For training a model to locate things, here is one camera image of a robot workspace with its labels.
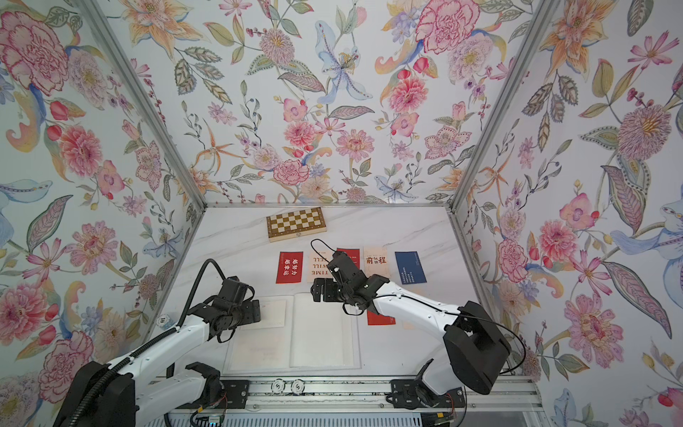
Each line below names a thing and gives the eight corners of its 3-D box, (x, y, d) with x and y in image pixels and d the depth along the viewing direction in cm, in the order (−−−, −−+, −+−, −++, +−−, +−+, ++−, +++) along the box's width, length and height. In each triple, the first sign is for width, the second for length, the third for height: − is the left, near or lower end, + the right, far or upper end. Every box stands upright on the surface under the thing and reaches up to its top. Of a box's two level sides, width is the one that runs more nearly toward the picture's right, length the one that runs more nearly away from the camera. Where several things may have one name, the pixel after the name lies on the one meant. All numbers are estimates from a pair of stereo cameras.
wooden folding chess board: (270, 243, 110) (268, 238, 108) (267, 221, 118) (265, 215, 116) (327, 232, 115) (327, 226, 112) (321, 211, 122) (321, 205, 120)
